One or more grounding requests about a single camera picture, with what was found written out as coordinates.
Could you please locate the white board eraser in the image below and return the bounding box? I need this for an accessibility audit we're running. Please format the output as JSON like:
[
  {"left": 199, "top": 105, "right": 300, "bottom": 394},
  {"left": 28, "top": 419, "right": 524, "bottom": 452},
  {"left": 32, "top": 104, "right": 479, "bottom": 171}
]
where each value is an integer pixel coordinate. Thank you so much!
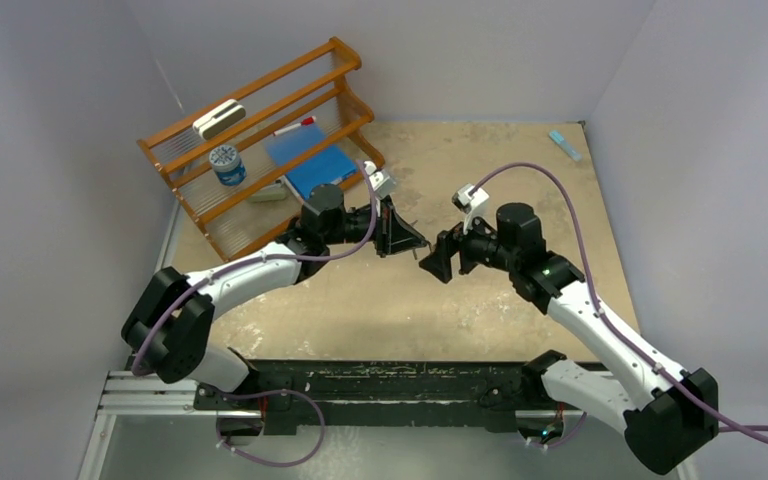
[{"left": 191, "top": 99, "right": 247, "bottom": 141}]

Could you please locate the red capped marker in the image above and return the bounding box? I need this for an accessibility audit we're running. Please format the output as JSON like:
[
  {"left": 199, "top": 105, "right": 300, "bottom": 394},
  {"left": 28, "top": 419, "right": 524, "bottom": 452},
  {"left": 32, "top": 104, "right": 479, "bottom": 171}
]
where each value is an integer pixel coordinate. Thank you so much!
[{"left": 272, "top": 116, "right": 317, "bottom": 136}]

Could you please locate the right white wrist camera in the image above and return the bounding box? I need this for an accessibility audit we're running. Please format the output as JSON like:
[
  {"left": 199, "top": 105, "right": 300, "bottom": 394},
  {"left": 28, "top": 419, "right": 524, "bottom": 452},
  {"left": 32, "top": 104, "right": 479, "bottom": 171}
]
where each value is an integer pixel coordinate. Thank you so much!
[{"left": 452, "top": 183, "right": 489, "bottom": 234}]

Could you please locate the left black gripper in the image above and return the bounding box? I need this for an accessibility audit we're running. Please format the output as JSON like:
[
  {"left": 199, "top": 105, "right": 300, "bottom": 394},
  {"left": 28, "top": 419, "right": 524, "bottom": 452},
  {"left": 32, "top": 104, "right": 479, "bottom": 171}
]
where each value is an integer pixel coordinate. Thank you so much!
[{"left": 323, "top": 196, "right": 426, "bottom": 259}]

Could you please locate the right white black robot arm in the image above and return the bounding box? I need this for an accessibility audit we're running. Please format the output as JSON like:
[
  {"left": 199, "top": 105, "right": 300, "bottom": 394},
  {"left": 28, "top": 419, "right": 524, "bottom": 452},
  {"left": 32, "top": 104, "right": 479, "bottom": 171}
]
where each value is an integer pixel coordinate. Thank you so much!
[{"left": 419, "top": 203, "right": 719, "bottom": 475}]

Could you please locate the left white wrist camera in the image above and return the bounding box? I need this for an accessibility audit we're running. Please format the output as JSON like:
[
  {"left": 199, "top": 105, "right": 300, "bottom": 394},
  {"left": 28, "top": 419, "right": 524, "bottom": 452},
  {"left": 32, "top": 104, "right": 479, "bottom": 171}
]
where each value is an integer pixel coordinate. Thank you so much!
[{"left": 364, "top": 160, "right": 397, "bottom": 200}]

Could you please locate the orange wooden rack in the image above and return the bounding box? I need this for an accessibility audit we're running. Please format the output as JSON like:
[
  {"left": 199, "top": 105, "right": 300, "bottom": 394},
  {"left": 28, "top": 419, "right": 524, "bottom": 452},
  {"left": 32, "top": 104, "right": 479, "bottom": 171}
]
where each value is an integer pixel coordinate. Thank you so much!
[{"left": 137, "top": 37, "right": 385, "bottom": 261}]

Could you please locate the brass padlock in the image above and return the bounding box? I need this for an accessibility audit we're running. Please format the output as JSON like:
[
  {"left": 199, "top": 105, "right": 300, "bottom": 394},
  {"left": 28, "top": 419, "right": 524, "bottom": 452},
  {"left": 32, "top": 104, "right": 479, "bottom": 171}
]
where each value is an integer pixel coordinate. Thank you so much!
[{"left": 412, "top": 241, "right": 434, "bottom": 261}]

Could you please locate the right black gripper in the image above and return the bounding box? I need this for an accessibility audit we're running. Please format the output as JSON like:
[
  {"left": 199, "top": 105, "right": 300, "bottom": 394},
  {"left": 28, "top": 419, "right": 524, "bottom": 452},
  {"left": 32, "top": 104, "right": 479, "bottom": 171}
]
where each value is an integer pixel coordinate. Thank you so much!
[{"left": 419, "top": 207, "right": 519, "bottom": 284}]

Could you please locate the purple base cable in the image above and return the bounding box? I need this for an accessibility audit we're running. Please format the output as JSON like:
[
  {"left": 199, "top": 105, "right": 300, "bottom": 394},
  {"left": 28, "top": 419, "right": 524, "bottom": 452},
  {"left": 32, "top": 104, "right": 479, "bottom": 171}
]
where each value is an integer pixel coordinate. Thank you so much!
[{"left": 214, "top": 387, "right": 329, "bottom": 469}]

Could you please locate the light blue eraser block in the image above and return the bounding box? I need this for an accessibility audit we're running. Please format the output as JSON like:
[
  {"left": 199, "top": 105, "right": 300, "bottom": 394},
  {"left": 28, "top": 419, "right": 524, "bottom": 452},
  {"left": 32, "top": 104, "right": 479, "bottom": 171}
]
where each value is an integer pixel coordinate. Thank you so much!
[{"left": 548, "top": 130, "right": 583, "bottom": 162}]

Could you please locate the blue book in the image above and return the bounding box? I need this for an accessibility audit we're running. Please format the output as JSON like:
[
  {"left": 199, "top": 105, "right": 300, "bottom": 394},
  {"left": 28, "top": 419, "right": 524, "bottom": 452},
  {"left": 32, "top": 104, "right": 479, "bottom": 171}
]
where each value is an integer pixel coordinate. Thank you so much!
[{"left": 265, "top": 123, "right": 357, "bottom": 200}]

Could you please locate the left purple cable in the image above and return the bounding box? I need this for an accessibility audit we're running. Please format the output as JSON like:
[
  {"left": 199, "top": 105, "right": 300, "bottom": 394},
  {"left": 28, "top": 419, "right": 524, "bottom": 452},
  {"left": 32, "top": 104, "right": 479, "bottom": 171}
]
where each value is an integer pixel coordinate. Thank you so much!
[{"left": 130, "top": 160, "right": 382, "bottom": 379}]

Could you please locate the pale green roll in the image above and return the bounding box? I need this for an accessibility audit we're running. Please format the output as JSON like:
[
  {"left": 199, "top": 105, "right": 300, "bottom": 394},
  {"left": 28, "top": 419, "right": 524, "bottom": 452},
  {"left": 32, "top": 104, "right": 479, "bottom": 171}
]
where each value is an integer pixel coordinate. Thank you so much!
[{"left": 248, "top": 183, "right": 288, "bottom": 203}]

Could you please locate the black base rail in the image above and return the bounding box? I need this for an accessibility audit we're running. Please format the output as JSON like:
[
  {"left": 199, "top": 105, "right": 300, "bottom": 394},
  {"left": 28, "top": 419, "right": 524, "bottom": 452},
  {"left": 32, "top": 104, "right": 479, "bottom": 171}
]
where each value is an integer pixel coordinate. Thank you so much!
[{"left": 194, "top": 351, "right": 576, "bottom": 439}]

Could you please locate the blue lidded jar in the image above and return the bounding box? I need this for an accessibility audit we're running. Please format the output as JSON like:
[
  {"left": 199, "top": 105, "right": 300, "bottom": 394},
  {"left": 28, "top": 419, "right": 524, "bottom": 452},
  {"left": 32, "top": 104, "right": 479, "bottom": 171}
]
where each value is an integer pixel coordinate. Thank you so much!
[{"left": 208, "top": 144, "right": 246, "bottom": 186}]

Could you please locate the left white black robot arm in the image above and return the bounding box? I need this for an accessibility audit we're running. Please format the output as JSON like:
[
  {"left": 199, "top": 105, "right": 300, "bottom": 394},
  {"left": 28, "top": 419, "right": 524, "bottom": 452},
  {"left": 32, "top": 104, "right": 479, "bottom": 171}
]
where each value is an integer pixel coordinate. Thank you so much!
[{"left": 122, "top": 184, "right": 429, "bottom": 409}]

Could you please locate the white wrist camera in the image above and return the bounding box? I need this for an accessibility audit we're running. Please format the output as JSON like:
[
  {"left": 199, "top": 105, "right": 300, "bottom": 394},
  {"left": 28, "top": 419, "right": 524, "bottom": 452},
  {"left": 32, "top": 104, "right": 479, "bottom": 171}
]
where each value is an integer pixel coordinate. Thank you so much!
[
  {"left": 452, "top": 183, "right": 489, "bottom": 234},
  {"left": 364, "top": 160, "right": 397, "bottom": 200}
]

